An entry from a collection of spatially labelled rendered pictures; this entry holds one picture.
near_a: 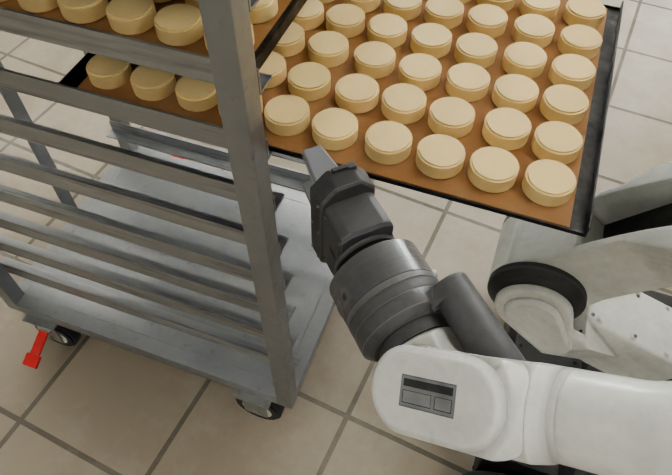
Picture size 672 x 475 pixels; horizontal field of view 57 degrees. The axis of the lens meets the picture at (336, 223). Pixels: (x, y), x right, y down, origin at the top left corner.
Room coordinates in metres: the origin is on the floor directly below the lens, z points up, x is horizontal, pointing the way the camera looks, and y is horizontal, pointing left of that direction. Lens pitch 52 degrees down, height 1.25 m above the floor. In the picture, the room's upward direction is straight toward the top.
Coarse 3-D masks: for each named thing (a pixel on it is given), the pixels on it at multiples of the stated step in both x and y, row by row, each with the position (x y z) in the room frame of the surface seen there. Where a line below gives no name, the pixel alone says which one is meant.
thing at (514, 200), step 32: (288, 64) 0.61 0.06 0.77; (352, 64) 0.61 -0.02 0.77; (448, 64) 0.61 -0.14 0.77; (128, 96) 0.55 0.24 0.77; (448, 96) 0.55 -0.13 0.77; (416, 128) 0.50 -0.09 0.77; (480, 128) 0.50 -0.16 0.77; (576, 128) 0.50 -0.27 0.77; (352, 160) 0.45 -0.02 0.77; (576, 160) 0.45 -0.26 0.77; (448, 192) 0.41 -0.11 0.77; (480, 192) 0.41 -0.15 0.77; (512, 192) 0.41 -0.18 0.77
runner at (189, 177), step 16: (0, 128) 0.59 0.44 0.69; (16, 128) 0.58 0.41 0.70; (32, 128) 0.57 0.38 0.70; (48, 128) 0.60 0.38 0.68; (48, 144) 0.57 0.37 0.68; (64, 144) 0.56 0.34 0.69; (80, 144) 0.55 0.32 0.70; (96, 144) 0.54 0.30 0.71; (96, 160) 0.54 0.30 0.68; (112, 160) 0.53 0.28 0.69; (128, 160) 0.53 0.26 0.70; (144, 160) 0.52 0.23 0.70; (160, 160) 0.54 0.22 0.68; (160, 176) 0.51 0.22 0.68; (176, 176) 0.50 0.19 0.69; (192, 176) 0.49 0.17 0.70; (208, 176) 0.49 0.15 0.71; (208, 192) 0.49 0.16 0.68; (224, 192) 0.48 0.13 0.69; (272, 192) 0.49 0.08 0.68
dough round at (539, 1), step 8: (520, 0) 0.73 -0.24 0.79; (528, 0) 0.72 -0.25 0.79; (536, 0) 0.72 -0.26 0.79; (544, 0) 0.72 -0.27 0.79; (552, 0) 0.72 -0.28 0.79; (520, 8) 0.72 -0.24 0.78; (528, 8) 0.71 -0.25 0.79; (536, 8) 0.70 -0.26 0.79; (544, 8) 0.70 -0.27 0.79; (552, 8) 0.70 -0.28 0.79; (552, 16) 0.70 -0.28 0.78
